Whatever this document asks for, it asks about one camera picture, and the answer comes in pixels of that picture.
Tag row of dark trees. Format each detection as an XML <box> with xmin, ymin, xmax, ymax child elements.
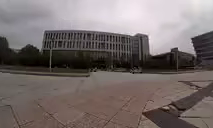
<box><xmin>0</xmin><ymin>35</ymin><xmax>135</xmax><ymax>70</ymax></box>

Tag low kerbed verge strip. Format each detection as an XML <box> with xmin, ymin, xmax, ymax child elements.
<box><xmin>0</xmin><ymin>66</ymin><xmax>91</xmax><ymax>78</ymax></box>

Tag dark slanted building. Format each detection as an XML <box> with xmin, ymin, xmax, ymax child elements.
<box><xmin>190</xmin><ymin>29</ymin><xmax>213</xmax><ymax>67</ymax></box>

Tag grey stone paved plaza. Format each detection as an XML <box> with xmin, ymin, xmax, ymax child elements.
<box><xmin>0</xmin><ymin>69</ymin><xmax>213</xmax><ymax>128</ymax></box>

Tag large curved pale building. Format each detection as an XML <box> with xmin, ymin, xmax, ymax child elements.
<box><xmin>41</xmin><ymin>29</ymin><xmax>151</xmax><ymax>64</ymax></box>

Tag low dark building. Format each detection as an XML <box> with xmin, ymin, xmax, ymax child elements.
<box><xmin>145</xmin><ymin>47</ymin><xmax>197</xmax><ymax>70</ymax></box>

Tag pale lamp pole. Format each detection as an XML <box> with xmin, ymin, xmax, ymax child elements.
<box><xmin>175</xmin><ymin>49</ymin><xmax>179</xmax><ymax>72</ymax></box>
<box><xmin>49</xmin><ymin>41</ymin><xmax>53</xmax><ymax>73</ymax></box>

